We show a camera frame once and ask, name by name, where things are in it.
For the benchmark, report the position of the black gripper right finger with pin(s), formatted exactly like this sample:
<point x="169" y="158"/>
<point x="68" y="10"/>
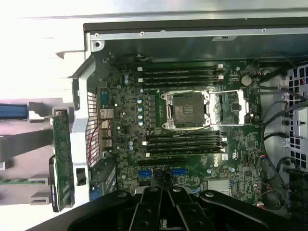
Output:
<point x="190" y="211"/>

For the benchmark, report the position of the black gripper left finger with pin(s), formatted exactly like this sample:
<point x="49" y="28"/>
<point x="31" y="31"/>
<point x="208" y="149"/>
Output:
<point x="146" y="211"/>

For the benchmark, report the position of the silver chipset heatsink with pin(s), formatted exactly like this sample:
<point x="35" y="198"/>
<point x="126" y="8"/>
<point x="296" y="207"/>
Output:
<point x="217" y="186"/>

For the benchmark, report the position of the blue expansion slot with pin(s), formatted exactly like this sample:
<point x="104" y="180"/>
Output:
<point x="179" y="172"/>

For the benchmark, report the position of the long black expansion slot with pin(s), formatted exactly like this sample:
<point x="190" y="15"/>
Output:
<point x="161" y="161"/>

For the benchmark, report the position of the CPU socket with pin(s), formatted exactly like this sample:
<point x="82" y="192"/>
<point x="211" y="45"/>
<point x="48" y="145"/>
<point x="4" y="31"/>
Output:
<point x="187" y="110"/>

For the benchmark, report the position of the green motherboard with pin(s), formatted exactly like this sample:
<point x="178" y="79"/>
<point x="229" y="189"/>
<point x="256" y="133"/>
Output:
<point x="134" y="108"/>

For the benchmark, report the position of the dark grey open PC case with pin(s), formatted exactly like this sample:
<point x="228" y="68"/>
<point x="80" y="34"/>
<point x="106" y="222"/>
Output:
<point x="79" y="125"/>

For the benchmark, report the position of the silver socket cover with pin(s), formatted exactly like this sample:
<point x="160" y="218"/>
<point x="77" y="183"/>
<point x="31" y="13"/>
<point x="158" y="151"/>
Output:
<point x="242" y="106"/>

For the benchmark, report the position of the grey parts rack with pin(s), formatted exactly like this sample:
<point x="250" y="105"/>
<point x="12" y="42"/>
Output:
<point x="24" y="144"/>

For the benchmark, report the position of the silver disk bay cage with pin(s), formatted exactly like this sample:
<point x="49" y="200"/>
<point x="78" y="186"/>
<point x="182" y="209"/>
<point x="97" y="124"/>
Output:
<point x="299" y="120"/>

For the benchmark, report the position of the silver coin battery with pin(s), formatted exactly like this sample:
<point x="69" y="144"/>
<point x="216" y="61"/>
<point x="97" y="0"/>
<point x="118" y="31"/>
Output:
<point x="246" y="80"/>

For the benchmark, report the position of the hard disk blue carrier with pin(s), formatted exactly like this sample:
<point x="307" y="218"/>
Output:
<point x="12" y="111"/>

